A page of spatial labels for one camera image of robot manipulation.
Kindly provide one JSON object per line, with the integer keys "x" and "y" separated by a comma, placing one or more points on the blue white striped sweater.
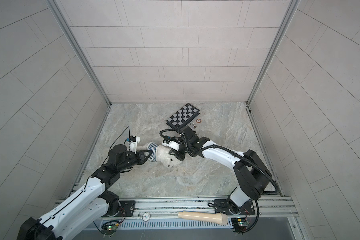
{"x": 152, "y": 147}

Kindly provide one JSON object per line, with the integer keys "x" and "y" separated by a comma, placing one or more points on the beige handle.
{"x": 217, "y": 218}

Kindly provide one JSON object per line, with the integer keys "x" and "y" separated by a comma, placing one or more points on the left green circuit board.
{"x": 110, "y": 227}

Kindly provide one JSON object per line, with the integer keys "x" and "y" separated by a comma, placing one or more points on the green circuit board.
{"x": 110, "y": 227}
{"x": 239, "y": 225}

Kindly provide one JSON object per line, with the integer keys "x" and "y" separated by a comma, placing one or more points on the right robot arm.
{"x": 252, "y": 175}

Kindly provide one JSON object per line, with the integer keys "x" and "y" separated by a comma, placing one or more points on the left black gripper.
{"x": 140, "y": 157}

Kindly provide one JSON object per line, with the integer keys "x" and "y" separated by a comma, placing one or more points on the right green circuit board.
{"x": 239, "y": 225}

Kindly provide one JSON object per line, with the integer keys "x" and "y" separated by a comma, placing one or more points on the aluminium mounting rail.
{"x": 168, "y": 208}

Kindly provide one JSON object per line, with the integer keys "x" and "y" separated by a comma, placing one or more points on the black folded chess board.
{"x": 183, "y": 116}

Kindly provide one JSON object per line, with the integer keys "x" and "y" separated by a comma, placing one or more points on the white round knob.
{"x": 146, "y": 216}

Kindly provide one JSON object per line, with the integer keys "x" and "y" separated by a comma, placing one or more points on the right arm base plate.
{"x": 230, "y": 209}

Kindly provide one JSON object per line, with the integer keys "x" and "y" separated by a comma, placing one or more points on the white teddy bear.
{"x": 163, "y": 156}

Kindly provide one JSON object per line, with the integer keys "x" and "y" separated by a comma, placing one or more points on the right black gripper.
{"x": 178, "y": 154}

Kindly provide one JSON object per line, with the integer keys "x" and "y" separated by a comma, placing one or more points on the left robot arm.
{"x": 90, "y": 202}

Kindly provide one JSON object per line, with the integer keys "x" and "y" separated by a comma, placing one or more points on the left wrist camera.
{"x": 133, "y": 143}

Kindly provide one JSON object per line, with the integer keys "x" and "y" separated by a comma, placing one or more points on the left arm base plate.
{"x": 123, "y": 208}

